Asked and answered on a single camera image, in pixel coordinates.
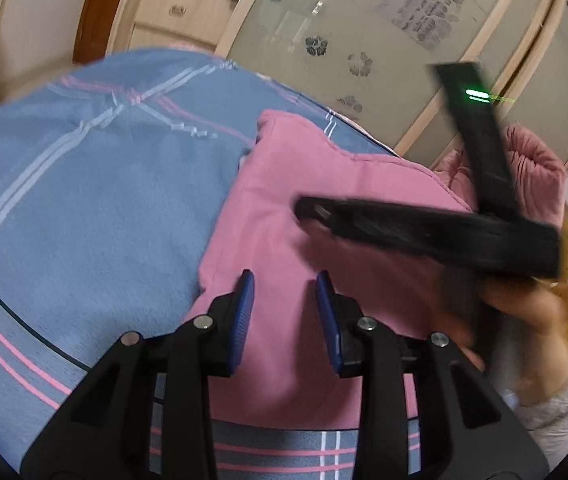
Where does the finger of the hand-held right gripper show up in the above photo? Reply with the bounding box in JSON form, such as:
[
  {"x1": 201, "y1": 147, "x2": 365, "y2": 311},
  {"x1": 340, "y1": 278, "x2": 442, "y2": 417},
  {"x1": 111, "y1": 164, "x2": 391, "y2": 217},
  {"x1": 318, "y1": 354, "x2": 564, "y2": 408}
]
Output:
[{"x1": 295, "y1": 196, "x2": 466, "y2": 260}]

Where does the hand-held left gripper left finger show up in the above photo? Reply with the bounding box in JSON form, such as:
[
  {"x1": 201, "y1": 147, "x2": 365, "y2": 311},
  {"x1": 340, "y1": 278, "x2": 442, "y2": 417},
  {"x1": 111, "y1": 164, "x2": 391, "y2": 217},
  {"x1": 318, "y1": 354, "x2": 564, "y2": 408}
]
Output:
[{"x1": 20, "y1": 269, "x2": 256, "y2": 480}]

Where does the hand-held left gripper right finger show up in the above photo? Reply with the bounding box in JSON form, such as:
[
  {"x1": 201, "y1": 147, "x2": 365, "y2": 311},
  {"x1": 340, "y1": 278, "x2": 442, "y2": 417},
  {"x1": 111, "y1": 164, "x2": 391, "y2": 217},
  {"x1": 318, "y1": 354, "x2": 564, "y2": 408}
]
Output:
[{"x1": 315, "y1": 270, "x2": 550, "y2": 480}]

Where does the pink garment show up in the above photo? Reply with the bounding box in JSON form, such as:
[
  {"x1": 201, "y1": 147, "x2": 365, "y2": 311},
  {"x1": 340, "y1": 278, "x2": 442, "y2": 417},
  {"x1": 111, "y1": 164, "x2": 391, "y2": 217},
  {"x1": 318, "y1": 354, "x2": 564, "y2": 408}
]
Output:
[{"x1": 183, "y1": 109, "x2": 482, "y2": 432}]

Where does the person's right forearm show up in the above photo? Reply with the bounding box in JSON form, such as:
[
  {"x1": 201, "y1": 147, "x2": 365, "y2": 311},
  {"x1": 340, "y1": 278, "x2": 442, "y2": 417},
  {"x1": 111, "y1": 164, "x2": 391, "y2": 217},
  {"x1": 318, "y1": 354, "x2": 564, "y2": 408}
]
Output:
[{"x1": 506, "y1": 356, "x2": 568, "y2": 467}]

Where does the person's right hand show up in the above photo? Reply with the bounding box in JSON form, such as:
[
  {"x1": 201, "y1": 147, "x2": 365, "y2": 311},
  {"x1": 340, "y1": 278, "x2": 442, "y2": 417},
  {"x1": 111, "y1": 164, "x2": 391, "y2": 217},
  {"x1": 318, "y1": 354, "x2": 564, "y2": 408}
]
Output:
[{"x1": 483, "y1": 279, "x2": 568, "y2": 407}]

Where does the pink padded jacket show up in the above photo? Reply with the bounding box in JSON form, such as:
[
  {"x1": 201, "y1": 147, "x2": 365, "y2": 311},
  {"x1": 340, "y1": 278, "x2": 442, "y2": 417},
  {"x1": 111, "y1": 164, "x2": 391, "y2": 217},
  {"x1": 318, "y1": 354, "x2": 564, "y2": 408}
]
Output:
[{"x1": 435, "y1": 124, "x2": 568, "y2": 233}]

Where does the blue plaid bed sheet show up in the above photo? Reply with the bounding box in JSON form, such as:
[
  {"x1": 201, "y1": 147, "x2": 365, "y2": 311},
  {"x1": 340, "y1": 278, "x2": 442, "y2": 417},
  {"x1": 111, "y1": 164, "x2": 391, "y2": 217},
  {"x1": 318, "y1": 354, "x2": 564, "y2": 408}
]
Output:
[{"x1": 0, "y1": 47, "x2": 427, "y2": 480}]

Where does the light wooden wardrobe drawer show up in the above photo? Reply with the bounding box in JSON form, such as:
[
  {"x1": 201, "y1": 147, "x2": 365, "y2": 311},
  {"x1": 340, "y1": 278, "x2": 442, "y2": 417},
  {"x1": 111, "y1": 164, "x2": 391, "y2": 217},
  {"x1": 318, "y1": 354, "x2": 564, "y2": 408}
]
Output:
[
  {"x1": 132, "y1": 0, "x2": 239, "y2": 32},
  {"x1": 128, "y1": 26, "x2": 222, "y2": 57}
]

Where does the brown wooden board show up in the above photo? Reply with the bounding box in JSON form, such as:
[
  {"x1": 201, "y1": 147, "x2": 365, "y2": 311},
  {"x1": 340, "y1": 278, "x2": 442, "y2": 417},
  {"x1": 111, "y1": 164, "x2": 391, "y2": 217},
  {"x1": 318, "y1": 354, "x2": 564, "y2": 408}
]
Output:
[{"x1": 72, "y1": 0, "x2": 137, "y2": 67}]

